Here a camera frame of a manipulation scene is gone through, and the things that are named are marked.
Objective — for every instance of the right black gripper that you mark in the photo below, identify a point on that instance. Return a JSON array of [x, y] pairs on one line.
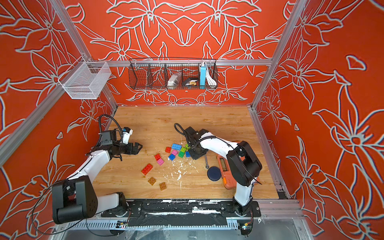
[[194, 157]]

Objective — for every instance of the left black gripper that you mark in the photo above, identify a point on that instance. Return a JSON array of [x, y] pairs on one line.
[[135, 150]]

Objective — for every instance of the dark green lego brick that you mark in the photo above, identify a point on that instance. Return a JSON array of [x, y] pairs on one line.
[[181, 154]]

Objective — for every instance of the light blue long lego brick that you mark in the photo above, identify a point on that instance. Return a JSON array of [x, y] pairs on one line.
[[176, 147]]

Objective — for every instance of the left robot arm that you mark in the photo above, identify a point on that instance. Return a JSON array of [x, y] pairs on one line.
[[74, 199]]

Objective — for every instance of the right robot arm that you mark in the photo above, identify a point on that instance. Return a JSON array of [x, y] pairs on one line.
[[242, 200]]

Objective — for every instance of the long red lego brick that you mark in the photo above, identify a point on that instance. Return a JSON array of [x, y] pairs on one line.
[[147, 169]]

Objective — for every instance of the pink lego brick lower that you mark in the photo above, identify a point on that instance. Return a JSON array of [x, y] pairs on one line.
[[160, 161]]

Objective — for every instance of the brown lego plate left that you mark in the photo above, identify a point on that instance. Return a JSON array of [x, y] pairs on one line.
[[152, 181]]

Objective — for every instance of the brown lego plate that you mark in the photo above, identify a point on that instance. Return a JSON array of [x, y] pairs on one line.
[[163, 186], [152, 181]]

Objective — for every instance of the brown lego plate right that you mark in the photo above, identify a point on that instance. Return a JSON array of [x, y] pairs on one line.
[[163, 186]]

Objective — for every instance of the dark blue round disc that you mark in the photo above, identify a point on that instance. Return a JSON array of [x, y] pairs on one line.
[[214, 173]]

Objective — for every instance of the orange tool case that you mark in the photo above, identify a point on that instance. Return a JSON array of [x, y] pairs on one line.
[[225, 171]]

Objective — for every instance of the black object in basket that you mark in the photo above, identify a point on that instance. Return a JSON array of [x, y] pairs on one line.
[[191, 82]]

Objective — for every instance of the clear bag in basket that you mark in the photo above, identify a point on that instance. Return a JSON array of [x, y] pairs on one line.
[[174, 81]]

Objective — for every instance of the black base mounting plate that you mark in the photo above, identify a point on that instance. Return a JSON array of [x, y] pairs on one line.
[[197, 213]]

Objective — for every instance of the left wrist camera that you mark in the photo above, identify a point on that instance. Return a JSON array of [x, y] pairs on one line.
[[127, 132]]

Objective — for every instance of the black wire wall basket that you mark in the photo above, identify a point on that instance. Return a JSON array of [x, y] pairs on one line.
[[148, 74]]

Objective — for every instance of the clear plastic wall bin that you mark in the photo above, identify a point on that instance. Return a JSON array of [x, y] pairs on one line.
[[86, 81]]

